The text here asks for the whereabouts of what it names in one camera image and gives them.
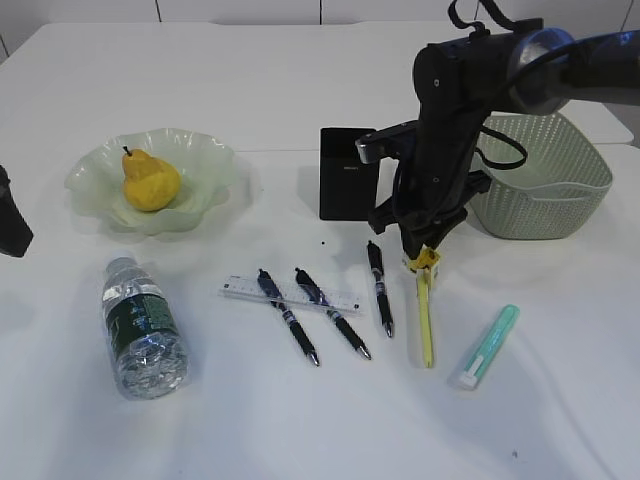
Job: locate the clear plastic ruler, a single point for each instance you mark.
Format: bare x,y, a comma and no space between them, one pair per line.
292,294

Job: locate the clear plastic water bottle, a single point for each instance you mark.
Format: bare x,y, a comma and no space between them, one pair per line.
148,353

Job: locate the black square pen holder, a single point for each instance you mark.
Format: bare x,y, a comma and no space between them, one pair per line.
347,187

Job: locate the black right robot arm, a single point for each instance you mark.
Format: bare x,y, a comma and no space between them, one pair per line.
527,68

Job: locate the black pen right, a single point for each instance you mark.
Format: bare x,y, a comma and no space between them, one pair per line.
376,266

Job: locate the green plastic woven basket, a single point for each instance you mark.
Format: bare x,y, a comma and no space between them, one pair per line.
554,193

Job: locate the green wavy glass plate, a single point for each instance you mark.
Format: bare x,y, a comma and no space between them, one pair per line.
206,166

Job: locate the yellow pear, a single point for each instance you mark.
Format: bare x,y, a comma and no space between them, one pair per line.
150,183

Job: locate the teal eraser pen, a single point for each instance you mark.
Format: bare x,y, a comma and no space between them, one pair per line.
476,365

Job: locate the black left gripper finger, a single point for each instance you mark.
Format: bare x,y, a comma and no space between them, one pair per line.
15,234

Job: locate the black pen left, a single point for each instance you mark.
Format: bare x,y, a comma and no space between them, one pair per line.
290,320

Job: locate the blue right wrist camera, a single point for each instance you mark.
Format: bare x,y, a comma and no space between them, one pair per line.
396,142

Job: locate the black pen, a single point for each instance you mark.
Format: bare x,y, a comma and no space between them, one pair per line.
318,297
376,266
290,320

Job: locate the black pen middle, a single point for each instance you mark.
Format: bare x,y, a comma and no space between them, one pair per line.
318,297

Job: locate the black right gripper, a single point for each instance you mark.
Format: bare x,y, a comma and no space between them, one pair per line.
427,192

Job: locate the yellow pen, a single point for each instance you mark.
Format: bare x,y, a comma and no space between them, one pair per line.
424,319

